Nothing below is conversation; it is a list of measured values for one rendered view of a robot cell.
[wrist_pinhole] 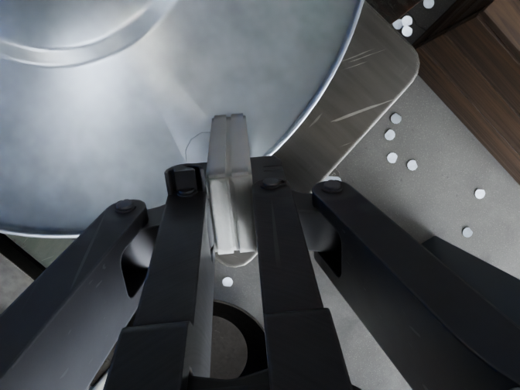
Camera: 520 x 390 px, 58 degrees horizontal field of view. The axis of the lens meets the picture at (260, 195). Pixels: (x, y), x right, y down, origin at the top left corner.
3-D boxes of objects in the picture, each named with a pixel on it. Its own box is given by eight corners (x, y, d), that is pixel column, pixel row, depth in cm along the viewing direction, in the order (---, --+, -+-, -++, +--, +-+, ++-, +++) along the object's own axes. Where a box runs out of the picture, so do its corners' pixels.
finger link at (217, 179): (237, 254, 16) (215, 256, 16) (234, 174, 22) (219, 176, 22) (227, 175, 15) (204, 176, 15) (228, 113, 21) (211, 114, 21)
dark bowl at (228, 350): (302, 347, 106) (306, 361, 99) (214, 440, 108) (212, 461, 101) (201, 261, 103) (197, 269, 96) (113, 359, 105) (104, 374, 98)
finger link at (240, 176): (227, 175, 15) (251, 172, 15) (228, 113, 21) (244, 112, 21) (237, 254, 16) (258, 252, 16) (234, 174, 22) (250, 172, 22)
